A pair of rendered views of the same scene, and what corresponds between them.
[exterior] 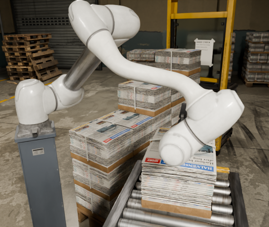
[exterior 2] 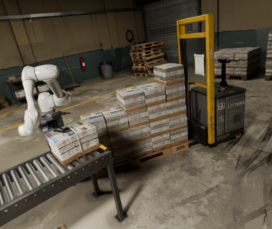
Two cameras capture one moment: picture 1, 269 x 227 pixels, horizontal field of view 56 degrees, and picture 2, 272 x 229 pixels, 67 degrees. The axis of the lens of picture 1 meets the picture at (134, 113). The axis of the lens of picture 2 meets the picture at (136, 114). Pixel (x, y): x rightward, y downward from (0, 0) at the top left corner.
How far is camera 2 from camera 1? 178 cm
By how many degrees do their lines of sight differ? 35
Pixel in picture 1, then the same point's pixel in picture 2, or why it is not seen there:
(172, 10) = (182, 31)
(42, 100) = (46, 102)
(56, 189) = not seen: hidden behind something
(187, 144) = (22, 128)
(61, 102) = (56, 103)
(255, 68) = not seen: outside the picture
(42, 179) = not seen: hidden behind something
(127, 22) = (43, 73)
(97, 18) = (25, 75)
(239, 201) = (86, 163)
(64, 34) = (175, 39)
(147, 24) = (242, 23)
